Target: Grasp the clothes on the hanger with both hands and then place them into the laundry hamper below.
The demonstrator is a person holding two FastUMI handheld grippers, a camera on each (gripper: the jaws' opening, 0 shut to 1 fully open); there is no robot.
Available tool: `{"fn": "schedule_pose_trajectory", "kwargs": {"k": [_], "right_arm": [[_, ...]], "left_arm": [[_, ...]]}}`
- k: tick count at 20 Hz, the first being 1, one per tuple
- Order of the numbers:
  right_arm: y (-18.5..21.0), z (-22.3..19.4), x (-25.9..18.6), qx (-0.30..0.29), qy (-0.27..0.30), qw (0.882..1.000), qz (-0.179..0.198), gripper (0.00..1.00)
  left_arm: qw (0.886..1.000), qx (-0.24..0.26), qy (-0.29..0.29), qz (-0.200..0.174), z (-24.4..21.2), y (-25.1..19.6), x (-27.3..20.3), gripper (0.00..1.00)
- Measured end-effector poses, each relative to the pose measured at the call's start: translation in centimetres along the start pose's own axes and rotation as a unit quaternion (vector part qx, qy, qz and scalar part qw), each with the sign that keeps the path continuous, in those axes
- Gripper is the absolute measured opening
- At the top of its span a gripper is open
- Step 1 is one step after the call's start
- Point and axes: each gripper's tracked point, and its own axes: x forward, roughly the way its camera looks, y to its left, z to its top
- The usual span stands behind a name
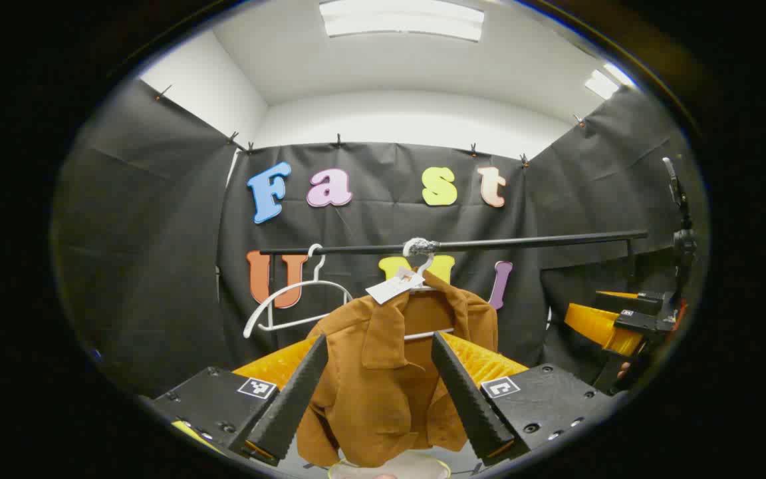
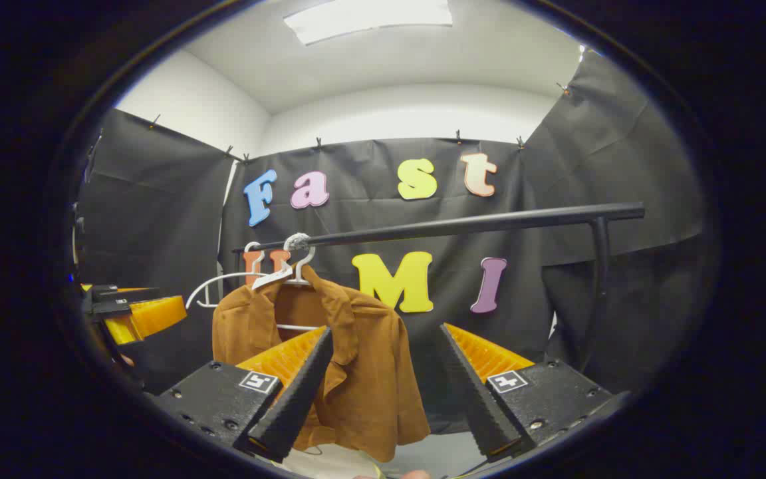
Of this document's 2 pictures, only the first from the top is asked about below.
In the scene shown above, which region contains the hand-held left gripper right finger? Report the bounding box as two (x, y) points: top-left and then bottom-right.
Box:
(431, 331), (615, 466)

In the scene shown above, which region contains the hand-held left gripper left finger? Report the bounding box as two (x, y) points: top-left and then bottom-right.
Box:
(150, 333), (329, 466)

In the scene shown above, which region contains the brown shirt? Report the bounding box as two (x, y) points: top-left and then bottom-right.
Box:
(295, 269), (500, 468)

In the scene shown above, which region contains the round white laundry hamper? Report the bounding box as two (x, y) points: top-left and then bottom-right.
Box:
(328, 452), (451, 479)

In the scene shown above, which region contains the white hanger with tie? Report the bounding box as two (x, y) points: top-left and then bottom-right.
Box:
(402, 251), (457, 342)

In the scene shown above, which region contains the white plastic hanger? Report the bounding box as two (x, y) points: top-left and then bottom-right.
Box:
(243, 243), (355, 339)

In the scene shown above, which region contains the white hanger tie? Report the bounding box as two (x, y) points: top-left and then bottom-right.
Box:
(402, 237), (438, 258)

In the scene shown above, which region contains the white paper tag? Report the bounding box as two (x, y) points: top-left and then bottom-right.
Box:
(365, 267), (426, 305)

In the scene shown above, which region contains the small ceiling light panel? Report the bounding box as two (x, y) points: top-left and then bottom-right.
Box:
(584, 62), (636, 100)

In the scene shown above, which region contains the black backdrop cloth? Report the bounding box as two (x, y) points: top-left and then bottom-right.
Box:
(54, 79), (706, 400)

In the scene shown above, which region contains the row of black cloth clips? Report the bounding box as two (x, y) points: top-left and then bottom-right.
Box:
(154, 83), (586, 167)

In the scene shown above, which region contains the large ceiling light panel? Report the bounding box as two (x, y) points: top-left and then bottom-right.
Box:
(319, 0), (485, 43)

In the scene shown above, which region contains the black clothes rail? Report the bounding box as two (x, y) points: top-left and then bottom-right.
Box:
(259, 230), (650, 333)

